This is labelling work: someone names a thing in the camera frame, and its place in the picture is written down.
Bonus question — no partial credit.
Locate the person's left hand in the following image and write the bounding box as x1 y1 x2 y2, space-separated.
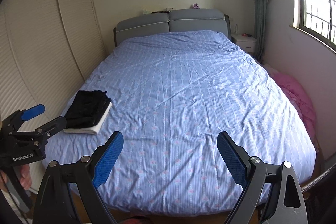
0 162 34 192

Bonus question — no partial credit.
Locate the stack of folded black clothes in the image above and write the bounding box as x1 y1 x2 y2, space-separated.
64 90 111 129

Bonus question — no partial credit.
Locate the cream louvered wardrobe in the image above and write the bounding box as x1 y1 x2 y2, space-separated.
0 0 109 193

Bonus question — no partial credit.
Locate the pink blanket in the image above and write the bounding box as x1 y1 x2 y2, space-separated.
264 64 317 141

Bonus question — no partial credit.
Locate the blue floral bed sheet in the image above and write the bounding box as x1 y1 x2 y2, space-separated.
44 31 316 217

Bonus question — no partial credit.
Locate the white nightstand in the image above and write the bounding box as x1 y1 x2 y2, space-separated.
231 34 256 55

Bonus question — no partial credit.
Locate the clear bottle on nightstand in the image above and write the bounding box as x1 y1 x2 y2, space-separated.
234 24 239 35

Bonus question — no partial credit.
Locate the grey padded headboard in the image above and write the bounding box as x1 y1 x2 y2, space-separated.
113 9 232 47

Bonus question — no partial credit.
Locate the small purple toy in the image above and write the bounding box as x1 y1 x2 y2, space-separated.
193 3 200 9

